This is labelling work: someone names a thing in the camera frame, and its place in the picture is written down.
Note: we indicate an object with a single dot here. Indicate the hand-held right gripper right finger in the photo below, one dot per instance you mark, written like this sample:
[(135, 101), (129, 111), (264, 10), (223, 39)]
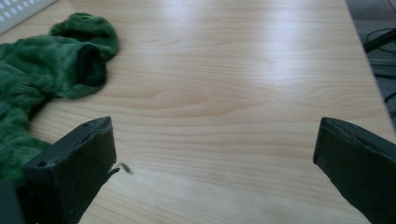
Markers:
[(358, 165)]

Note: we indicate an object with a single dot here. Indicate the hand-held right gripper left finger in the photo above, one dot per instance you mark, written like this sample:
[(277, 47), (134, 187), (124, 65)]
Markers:
[(71, 168)]

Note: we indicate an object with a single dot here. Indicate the green fuzzy cloth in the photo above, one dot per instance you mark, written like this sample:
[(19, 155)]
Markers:
[(40, 77)]

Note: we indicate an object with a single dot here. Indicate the white plastic basket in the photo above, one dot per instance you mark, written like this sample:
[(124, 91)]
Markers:
[(18, 11)]

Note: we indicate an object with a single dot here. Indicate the green lint tuft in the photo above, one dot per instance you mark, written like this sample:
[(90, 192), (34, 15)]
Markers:
[(126, 168)]

